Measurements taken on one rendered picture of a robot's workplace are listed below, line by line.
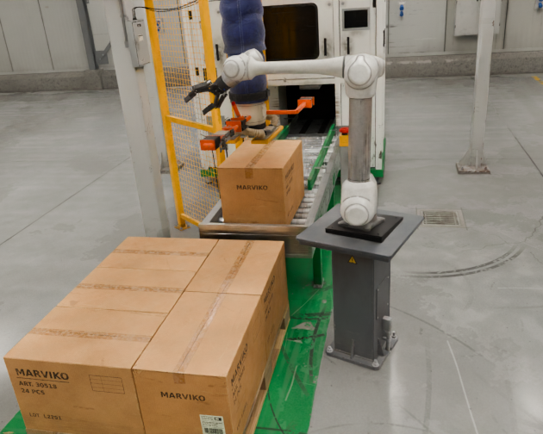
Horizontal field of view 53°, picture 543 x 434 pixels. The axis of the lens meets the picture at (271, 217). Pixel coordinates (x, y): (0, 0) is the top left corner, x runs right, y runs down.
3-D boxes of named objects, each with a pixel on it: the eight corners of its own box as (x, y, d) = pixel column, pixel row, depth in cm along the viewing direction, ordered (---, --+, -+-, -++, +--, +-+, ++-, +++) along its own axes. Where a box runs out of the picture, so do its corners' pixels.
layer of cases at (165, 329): (138, 291, 352) (127, 236, 336) (288, 299, 330) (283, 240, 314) (26, 428, 245) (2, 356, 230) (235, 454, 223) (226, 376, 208)
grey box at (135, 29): (145, 63, 385) (137, 19, 374) (151, 63, 384) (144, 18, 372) (132, 67, 368) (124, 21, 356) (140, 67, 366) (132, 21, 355)
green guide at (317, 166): (332, 132, 528) (332, 123, 524) (342, 132, 526) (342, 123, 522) (308, 190, 385) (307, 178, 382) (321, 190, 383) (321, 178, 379)
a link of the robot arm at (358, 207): (376, 217, 262) (374, 233, 242) (342, 215, 265) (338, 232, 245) (381, 52, 235) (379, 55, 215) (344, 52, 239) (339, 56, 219)
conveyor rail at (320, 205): (340, 146, 532) (340, 128, 525) (346, 146, 531) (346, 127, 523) (305, 255, 326) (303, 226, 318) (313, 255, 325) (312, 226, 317)
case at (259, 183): (250, 194, 388) (245, 139, 373) (304, 195, 379) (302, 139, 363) (223, 228, 335) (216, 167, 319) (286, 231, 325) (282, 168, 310)
